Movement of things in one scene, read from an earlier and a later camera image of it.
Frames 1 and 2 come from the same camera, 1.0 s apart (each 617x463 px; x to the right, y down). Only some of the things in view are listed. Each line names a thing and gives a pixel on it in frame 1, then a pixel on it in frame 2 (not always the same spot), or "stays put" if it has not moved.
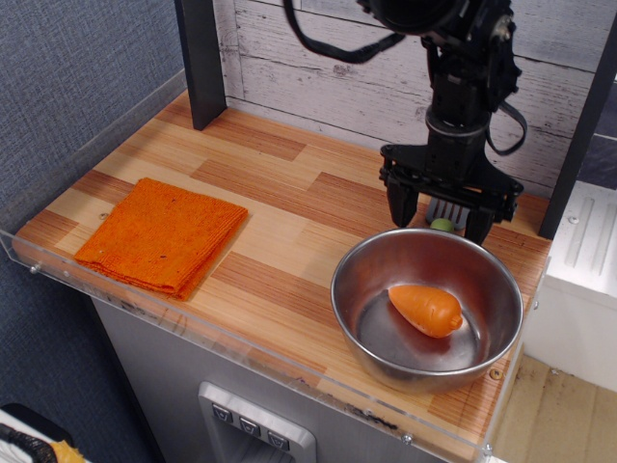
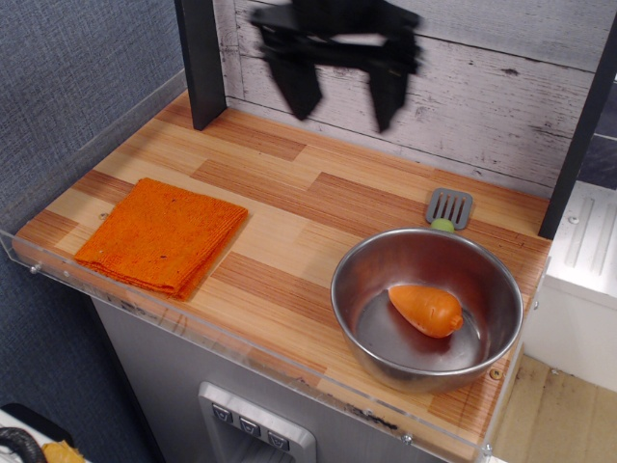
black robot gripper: (454, 166) → (308, 32)
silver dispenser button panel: (241, 429) stays put
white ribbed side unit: (573, 325) stays put
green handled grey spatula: (444, 216) stays put
